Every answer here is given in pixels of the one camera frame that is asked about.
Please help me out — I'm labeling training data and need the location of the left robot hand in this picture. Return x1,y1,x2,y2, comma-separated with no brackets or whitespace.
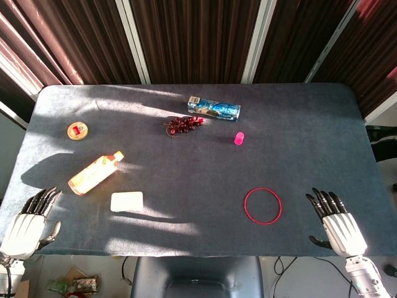
0,186,63,261

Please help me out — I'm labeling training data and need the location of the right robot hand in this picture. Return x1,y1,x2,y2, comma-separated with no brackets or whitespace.
305,187,368,258

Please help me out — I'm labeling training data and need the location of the red thin ring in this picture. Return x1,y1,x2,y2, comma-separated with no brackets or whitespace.
243,187,283,225

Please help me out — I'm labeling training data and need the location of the green snack wrapper pile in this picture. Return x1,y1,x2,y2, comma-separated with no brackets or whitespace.
47,274,100,297

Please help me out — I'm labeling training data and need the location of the yellow squeeze bottle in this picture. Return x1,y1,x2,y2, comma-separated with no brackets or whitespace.
68,150,125,196

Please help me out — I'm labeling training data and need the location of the white flat case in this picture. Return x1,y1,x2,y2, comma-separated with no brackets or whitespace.
110,191,145,213

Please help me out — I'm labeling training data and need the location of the round yellow tin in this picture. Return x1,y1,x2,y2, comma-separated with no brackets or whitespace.
66,121,89,142

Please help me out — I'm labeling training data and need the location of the blue table cloth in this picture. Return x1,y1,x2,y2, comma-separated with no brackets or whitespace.
0,83,397,257

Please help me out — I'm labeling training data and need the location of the blue cookie box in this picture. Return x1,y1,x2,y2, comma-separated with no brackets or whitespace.
187,96,241,121

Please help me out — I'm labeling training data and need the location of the dark red grape bunch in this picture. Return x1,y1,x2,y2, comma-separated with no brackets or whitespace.
163,115,205,136

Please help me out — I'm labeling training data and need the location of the brown curtain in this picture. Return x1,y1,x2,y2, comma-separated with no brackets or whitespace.
0,0,397,119

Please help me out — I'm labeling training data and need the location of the black cable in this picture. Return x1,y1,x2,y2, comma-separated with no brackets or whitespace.
121,256,134,286
269,256,298,298

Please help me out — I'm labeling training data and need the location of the white window frame post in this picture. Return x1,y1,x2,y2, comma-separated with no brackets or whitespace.
241,0,275,84
114,0,151,85
303,0,362,84

